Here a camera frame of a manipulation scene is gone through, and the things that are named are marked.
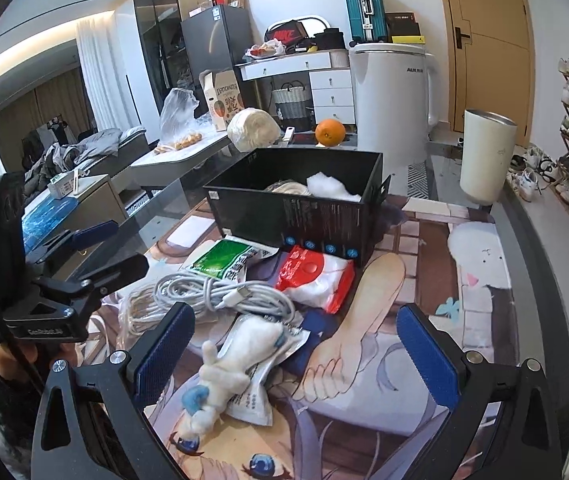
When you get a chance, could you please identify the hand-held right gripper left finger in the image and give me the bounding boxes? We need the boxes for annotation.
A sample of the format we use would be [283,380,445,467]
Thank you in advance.
[29,302,196,480]

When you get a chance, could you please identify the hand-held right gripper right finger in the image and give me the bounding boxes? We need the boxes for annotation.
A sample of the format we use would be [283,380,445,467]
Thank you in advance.
[397,304,565,480]

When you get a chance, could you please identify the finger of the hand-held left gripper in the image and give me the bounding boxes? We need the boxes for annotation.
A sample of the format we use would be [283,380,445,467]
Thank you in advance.
[67,254,150,301]
[24,220,119,267]

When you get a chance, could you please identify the white plush toy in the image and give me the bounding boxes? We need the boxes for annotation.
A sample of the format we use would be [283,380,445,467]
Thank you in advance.
[177,317,285,436]

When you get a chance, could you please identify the clear bag of white cables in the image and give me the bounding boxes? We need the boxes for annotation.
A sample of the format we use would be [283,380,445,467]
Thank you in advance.
[117,272,305,336]

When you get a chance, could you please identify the green sachet packet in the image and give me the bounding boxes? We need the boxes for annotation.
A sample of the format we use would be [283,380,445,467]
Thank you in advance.
[184,237,280,287]

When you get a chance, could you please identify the white printed packet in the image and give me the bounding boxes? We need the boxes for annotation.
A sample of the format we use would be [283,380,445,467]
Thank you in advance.
[217,322,311,427]

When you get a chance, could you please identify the red and white packet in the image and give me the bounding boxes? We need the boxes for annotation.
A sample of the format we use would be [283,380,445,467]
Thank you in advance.
[274,245,356,315]

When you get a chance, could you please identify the black cardboard box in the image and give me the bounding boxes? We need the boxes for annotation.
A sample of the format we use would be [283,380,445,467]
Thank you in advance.
[203,148,391,268]

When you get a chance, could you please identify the person's left hand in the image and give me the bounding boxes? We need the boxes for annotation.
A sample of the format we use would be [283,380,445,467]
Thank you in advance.
[0,345,40,378]

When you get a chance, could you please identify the bedside cabinet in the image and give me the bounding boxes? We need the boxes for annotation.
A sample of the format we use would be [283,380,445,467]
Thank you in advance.
[22,174,130,261]

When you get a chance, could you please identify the printed desk mat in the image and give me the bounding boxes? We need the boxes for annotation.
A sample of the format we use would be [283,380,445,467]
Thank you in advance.
[89,195,520,480]

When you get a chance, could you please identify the bed with clothes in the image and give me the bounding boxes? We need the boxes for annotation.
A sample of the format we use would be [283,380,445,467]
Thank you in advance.
[22,127,146,196]

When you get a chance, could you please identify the clear plastic snack bag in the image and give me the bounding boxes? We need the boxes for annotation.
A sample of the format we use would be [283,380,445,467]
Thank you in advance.
[153,87,215,155]

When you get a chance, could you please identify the white curtain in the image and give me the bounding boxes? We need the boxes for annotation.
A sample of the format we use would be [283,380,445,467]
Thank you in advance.
[74,25,135,137]

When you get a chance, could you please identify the beige coil in bag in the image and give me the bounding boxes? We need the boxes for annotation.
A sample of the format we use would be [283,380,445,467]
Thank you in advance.
[263,180,315,199]

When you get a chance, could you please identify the cardboard fruit box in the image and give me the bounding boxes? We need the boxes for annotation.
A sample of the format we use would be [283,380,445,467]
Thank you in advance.
[199,69,244,132]

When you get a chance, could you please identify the white round wrapped bundle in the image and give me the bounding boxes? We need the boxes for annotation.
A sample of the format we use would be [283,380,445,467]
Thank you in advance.
[227,108,282,152]

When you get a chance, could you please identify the white cotton wad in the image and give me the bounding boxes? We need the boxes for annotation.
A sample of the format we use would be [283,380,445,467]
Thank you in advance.
[307,172,366,204]

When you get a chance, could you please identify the white waste bin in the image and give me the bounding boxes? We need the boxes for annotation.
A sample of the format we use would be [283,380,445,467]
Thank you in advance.
[459,108,519,206]

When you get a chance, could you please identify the dark glass wardrobe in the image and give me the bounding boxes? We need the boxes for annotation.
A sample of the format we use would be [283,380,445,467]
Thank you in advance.
[133,0,210,127]

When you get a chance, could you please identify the shoes on floor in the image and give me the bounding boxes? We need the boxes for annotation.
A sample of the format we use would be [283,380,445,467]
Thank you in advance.
[507,145,558,203]

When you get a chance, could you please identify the grey fridge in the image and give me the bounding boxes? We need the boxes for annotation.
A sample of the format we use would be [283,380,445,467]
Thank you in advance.
[180,5,242,111]

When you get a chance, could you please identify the woven basket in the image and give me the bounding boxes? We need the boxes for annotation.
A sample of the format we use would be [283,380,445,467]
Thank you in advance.
[270,82,313,121]

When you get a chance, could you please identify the orange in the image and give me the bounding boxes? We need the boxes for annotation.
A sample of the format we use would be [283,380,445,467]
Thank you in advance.
[315,119,348,148]

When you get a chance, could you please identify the snack bag on desk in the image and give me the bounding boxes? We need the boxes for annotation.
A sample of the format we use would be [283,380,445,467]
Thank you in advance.
[245,40,286,59]

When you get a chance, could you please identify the white electric kettle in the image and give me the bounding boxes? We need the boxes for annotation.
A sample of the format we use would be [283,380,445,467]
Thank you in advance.
[349,42,441,176]

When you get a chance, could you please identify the white desk with drawers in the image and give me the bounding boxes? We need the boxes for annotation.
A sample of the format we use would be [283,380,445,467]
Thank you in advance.
[236,50,356,126]

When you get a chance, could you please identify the red shoe box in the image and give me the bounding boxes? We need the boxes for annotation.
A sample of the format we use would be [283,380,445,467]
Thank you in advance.
[264,20,310,51]

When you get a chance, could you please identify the black bag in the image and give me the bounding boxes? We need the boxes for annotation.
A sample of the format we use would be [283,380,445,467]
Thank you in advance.
[313,30,348,52]

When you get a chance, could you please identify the wooden door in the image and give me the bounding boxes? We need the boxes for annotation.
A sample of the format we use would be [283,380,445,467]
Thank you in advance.
[435,0,535,136]

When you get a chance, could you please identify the stack of dark boxes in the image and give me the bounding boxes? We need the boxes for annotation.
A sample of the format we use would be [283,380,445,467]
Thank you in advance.
[385,11,426,44]

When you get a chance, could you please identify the teal suitcase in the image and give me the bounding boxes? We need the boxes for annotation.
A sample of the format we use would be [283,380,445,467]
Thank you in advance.
[342,0,390,45]

